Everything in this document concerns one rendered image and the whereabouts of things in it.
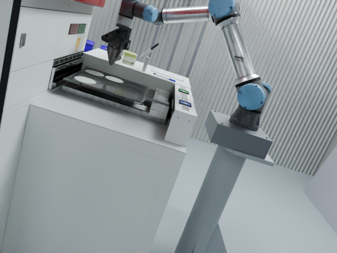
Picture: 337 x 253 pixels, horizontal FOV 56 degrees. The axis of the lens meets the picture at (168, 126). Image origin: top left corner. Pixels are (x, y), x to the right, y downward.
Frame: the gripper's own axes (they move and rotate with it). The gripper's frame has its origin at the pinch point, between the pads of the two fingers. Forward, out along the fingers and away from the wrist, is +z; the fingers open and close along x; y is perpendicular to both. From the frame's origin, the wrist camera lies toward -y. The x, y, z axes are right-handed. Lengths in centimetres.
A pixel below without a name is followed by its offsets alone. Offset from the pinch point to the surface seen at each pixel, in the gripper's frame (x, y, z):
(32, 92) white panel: -16, -53, 11
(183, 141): -63, -14, 13
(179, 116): -59, -17, 4
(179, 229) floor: -50, 54, 97
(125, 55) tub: 4.9, 16.0, -3.7
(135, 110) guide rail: -31.9, -10.1, 12.9
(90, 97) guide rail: -14.2, -22.0, 13.5
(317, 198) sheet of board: -114, 232, 89
